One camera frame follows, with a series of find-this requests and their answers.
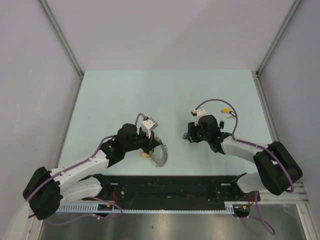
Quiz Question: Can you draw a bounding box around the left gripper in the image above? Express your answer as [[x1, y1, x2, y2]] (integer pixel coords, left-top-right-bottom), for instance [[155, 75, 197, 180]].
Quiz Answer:
[[123, 127, 160, 154]]

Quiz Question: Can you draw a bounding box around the metal keyring holder disc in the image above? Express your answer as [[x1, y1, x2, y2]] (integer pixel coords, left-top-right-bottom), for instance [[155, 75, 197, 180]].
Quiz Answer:
[[149, 137, 168, 167]]

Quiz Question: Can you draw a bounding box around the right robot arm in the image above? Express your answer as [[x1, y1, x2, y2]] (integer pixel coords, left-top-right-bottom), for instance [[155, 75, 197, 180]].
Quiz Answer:
[[183, 115, 303, 201]]

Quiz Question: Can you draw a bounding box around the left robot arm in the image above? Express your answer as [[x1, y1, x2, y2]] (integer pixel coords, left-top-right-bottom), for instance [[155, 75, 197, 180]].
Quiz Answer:
[[22, 119, 168, 220]]

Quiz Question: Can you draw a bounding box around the yellow tag key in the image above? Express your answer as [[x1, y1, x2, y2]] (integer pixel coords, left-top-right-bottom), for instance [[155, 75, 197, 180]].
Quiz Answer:
[[220, 108, 231, 113], [140, 152, 152, 159]]

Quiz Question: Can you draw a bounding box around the black white tag key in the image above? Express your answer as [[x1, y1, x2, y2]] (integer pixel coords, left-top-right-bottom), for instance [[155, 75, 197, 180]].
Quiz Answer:
[[226, 111, 237, 119]]

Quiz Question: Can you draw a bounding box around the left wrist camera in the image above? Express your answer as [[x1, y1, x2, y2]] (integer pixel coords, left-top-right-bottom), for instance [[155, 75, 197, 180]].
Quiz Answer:
[[141, 117, 158, 139]]

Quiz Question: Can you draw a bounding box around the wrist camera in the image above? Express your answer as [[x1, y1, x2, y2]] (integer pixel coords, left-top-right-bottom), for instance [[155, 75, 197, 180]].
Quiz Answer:
[[191, 108, 207, 126], [141, 117, 158, 139]]

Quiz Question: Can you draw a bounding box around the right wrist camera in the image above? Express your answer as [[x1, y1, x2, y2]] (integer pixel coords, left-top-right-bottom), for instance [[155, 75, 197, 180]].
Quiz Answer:
[[191, 108, 207, 126]]

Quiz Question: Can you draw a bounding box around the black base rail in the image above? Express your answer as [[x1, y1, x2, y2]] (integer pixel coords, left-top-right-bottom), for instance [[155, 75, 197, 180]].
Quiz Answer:
[[97, 175, 259, 211]]

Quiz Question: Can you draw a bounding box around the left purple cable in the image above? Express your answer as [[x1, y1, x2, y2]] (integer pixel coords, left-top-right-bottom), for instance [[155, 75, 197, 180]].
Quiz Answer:
[[23, 112, 150, 226]]

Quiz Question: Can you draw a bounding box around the white cable duct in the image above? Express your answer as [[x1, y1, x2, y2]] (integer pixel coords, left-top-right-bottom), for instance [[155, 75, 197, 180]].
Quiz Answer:
[[54, 201, 250, 214]]

